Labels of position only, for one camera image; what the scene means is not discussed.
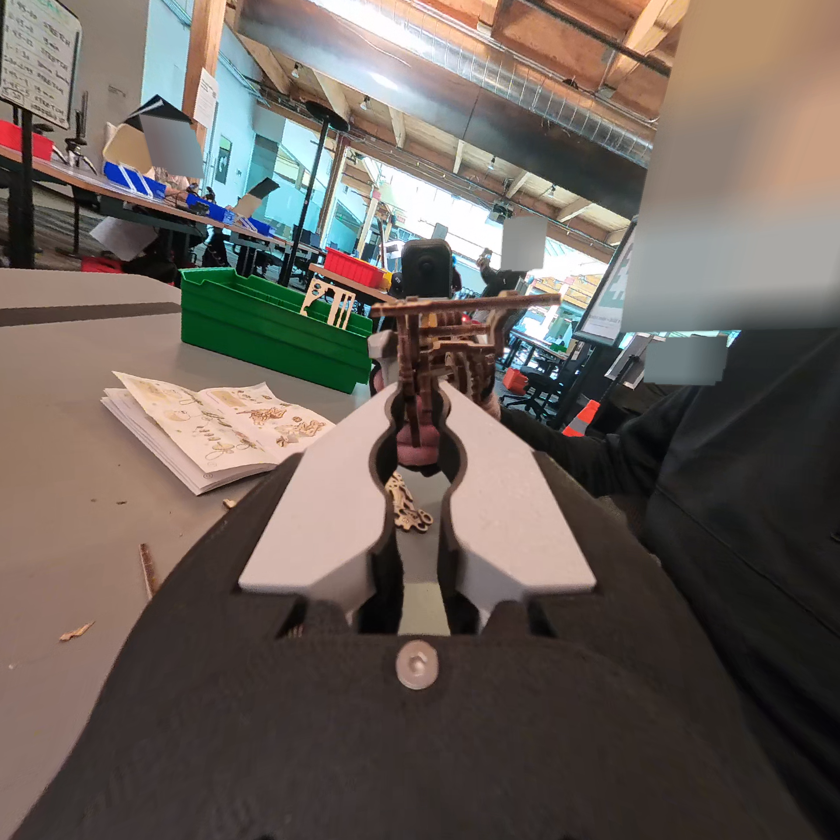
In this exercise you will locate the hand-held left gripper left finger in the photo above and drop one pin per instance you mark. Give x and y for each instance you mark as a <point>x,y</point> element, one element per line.
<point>315,518</point>

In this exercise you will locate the long notched wooden strip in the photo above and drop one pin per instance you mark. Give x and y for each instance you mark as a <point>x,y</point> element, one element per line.
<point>148,571</point>

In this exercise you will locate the stacked green plastic bins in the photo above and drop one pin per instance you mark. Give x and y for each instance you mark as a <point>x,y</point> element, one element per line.
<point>262,341</point>

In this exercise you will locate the open instruction booklet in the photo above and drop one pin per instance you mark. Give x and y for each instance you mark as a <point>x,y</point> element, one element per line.
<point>197,453</point>

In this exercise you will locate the blue striped storage bin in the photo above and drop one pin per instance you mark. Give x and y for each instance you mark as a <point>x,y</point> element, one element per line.
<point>131,180</point>
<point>223,213</point>

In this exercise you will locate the orange traffic cone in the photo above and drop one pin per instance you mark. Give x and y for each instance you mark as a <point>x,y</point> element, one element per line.
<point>584,420</point>

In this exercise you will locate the silver ventilation duct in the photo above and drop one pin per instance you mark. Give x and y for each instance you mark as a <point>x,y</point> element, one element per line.
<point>558,98</point>

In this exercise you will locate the framed black-white marker sign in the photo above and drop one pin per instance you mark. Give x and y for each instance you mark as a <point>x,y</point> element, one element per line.
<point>594,321</point>

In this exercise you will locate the handwritten whiteboard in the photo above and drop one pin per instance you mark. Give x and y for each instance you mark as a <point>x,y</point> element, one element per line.
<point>36,65</point>

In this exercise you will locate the brown wooden model assembly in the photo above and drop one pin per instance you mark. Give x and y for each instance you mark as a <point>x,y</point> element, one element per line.
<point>459,303</point>

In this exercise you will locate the black pole stand with disc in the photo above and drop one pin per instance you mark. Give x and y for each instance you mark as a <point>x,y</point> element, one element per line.
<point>326,113</point>

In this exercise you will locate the pale wooden parts sheet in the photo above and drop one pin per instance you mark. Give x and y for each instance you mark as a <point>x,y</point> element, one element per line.
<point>410,518</point>

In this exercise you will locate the person's right hand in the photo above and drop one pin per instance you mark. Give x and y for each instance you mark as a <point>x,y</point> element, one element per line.
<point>420,446</point>

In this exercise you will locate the rectangular wooden cutout sheet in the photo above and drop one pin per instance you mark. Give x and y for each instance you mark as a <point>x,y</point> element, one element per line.
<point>307,305</point>

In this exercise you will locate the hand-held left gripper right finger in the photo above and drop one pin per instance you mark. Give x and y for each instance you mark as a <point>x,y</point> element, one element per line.
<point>525,525</point>

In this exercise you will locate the person's right forearm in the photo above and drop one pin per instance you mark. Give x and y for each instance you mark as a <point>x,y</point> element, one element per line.
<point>577,453</point>

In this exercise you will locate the red plastic bin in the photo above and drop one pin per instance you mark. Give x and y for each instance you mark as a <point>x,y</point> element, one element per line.
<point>354,266</point>
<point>26,141</point>

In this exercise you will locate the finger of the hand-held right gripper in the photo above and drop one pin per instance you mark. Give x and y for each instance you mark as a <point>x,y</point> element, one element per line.
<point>384,354</point>

